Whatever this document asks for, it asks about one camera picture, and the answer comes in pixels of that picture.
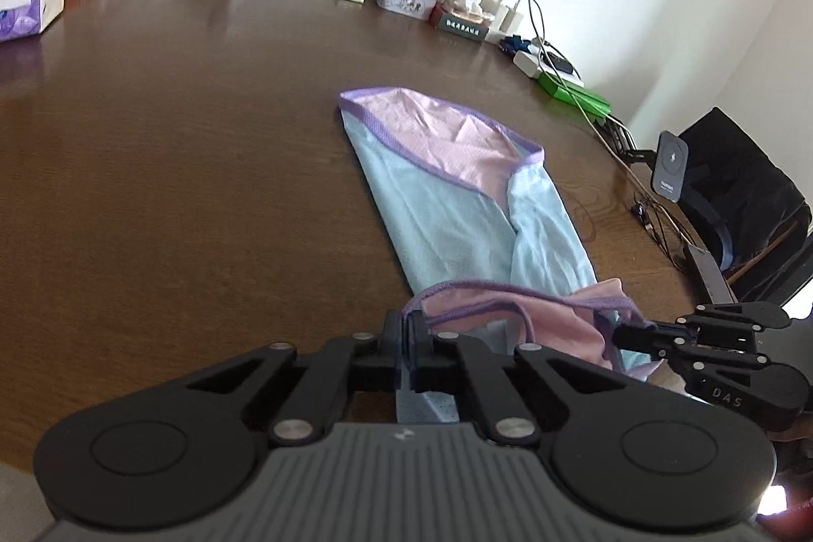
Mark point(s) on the white charger adapter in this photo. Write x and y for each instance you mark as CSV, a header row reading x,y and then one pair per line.
x,y
496,24
514,12

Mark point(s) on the purple tissue pack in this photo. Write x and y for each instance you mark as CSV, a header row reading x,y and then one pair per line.
x,y
25,2

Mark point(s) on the white power strip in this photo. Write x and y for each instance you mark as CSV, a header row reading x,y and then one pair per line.
x,y
530,64

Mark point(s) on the black rectangular bar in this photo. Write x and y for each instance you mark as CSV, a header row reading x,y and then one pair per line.
x,y
710,275

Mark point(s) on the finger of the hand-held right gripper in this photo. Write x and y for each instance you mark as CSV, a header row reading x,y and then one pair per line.
x,y
654,359
641,335

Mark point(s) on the black chair with bag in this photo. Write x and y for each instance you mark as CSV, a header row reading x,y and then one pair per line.
x,y
749,186

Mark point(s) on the black flat adapter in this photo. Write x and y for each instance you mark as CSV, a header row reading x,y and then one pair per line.
x,y
560,63

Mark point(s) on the blue and pink garment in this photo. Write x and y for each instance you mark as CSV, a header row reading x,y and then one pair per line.
x,y
444,199

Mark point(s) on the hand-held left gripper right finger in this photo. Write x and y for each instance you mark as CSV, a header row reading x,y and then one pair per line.
x,y
422,342

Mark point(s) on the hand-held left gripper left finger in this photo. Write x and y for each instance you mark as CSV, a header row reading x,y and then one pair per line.
x,y
389,340

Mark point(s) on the dark green tissue box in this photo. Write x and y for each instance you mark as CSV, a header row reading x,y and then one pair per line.
x,y
460,29

